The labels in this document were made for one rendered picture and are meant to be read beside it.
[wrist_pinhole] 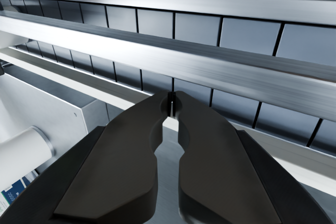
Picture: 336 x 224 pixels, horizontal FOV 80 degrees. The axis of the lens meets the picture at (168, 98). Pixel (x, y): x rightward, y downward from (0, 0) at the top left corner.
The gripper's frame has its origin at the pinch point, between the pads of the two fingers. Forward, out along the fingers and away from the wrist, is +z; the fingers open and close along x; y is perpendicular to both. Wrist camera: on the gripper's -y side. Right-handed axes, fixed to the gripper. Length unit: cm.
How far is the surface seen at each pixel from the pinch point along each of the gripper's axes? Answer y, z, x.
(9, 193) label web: 55, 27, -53
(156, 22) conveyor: -2.7, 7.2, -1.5
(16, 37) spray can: 1.2, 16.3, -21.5
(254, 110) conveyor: 2.9, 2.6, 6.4
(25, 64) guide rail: 3.9, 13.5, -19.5
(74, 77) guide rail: 3.5, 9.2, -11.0
